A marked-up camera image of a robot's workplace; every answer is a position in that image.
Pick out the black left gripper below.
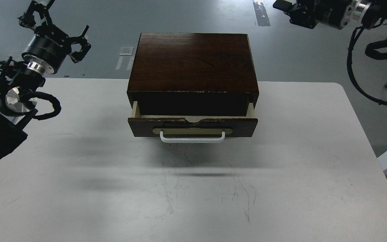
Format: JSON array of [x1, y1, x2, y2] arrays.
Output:
[[18, 0, 92, 75]]

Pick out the white floor tape marks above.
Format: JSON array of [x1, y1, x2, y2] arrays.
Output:
[[115, 46, 136, 71]]

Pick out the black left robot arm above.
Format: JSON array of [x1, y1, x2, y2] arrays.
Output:
[[0, 0, 92, 159]]

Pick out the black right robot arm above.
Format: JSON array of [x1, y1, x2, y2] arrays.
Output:
[[273, 0, 387, 106]]

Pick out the grey floor tape strip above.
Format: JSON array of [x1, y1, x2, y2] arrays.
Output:
[[252, 0, 271, 27]]

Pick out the dark wooden drawer cabinet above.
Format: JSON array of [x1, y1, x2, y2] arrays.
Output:
[[127, 32, 259, 116]]

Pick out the dark wooden drawer front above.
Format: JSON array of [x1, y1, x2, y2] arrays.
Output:
[[128, 101, 259, 138]]

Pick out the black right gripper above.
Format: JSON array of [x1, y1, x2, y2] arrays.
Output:
[[273, 0, 372, 29]]

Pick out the white drawer handle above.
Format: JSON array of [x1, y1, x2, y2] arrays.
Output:
[[160, 131, 226, 144]]

